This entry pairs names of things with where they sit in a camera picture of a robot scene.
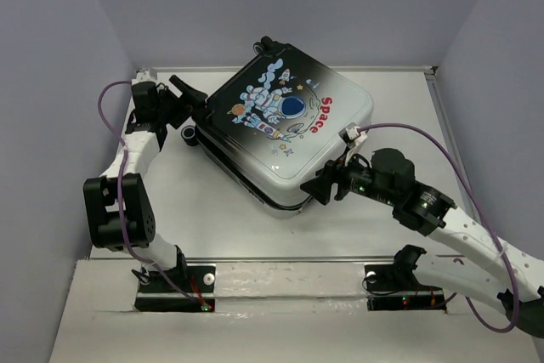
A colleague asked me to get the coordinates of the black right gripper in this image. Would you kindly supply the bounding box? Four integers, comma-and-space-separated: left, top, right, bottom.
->
298, 146, 398, 207

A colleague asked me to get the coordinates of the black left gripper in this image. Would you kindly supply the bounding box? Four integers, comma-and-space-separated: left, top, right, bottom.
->
156, 76, 208, 128

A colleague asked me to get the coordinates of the space astronaut kids suitcase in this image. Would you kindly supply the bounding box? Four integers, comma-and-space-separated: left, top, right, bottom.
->
192, 37, 374, 218

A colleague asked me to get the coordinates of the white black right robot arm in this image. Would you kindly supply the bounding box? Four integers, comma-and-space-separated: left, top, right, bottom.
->
301, 148, 543, 337

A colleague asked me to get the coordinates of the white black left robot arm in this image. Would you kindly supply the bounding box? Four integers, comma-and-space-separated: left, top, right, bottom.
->
82, 73, 207, 291

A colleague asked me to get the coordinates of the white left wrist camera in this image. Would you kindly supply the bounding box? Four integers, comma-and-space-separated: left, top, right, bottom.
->
132, 68, 157, 84

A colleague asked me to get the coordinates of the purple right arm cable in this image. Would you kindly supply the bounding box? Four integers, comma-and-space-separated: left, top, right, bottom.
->
359, 122, 522, 333

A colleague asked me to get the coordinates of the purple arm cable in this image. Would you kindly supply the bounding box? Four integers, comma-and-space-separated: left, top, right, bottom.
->
97, 79, 205, 309
359, 122, 522, 333

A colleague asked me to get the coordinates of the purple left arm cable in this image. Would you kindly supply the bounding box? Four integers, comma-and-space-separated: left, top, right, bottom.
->
97, 79, 205, 309

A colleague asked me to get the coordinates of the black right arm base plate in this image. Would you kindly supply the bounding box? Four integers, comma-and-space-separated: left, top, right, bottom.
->
361, 245, 446, 312

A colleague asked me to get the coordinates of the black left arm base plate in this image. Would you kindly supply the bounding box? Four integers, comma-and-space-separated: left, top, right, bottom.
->
131, 264, 216, 313

